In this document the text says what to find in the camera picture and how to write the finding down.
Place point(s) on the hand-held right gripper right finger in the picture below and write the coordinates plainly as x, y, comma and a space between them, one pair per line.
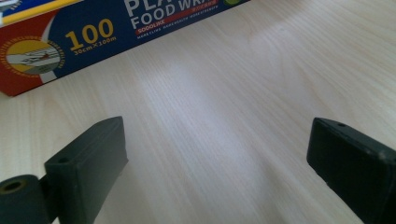
351, 161

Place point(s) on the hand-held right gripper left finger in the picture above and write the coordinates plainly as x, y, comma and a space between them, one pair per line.
90, 165

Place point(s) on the blue food wrap box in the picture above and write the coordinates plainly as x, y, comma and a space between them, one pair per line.
93, 34

